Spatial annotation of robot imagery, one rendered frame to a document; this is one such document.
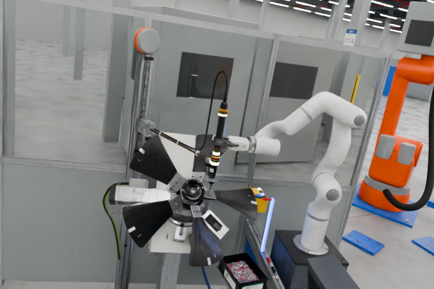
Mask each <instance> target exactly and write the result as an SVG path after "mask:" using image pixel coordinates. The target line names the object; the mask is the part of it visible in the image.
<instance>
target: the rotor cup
mask: <svg viewBox="0 0 434 289"><path fill-rule="evenodd" d="M192 189H195V192H194V193H192V192H191V190H192ZM177 194H179V195H180V198H181V201H182V204H183V207H182V208H183V209H185V210H191V209H190V206H191V205H198V206H200V205H201V204H202V202H203V197H204V195H205V188H204V186H203V184H202V183H201V182H200V181H199V180H196V179H189V180H187V181H185V182H184V183H183V185H182V187H181V188H180V189H179V190H178V192H176V195H177ZM182 197H183V199H182ZM195 203H196V204H195Z"/></svg>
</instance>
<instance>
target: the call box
mask: <svg viewBox="0 0 434 289"><path fill-rule="evenodd" d="M250 189H252V191H253V192H254V195H255V197H256V194H260V192H259V191H258V189H257V188H250ZM263 198H264V197H263V196H262V198H258V197H256V202H257V207H258V211H257V212H260V213H265V211H266V208H267V202H268V200H267V201H264V200H263Z"/></svg>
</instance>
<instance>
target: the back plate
mask: <svg viewBox="0 0 434 289"><path fill-rule="evenodd" d="M163 133H164V134H167V135H169V136H171V137H173V138H175V139H177V140H180V142H182V143H184V144H186V145H188V146H191V147H193V148H195V144H196V135H185V134H174V133H167V132H163ZM161 141H162V143H163V145H164V147H165V149H166V151H167V153H168V155H169V157H170V159H171V161H172V162H173V164H174V166H175V168H176V169H177V172H178V173H179V174H180V175H181V176H183V177H184V178H191V176H192V173H193V171H192V169H193V164H194V153H192V152H190V151H188V150H186V149H185V148H183V147H181V146H177V145H176V144H175V143H173V142H172V141H170V140H168V139H166V138H164V137H161ZM168 185H169V184H168ZM168 185H166V184H164V183H162V182H160V181H158V180H157V185H156V189H159V190H165V189H166V187H168ZM177 227H179V228H180V226H176V225H175V224H172V223H171V222H170V221H169V220H167V221H166V222H165V223H164V224H163V225H162V226H161V228H160V229H159V230H158V231H157V232H156V233H155V234H154V235H153V236H152V239H151V247H150V252H165V253H181V254H189V253H190V252H191V246H190V242H189V238H188V236H189V235H190V234H192V226H190V227H183V228H185V229H187V233H186V236H185V241H184V242H182V243H181V242H177V241H173V237H174V231H175V229H176V228H177ZM167 234H168V239H167Z"/></svg>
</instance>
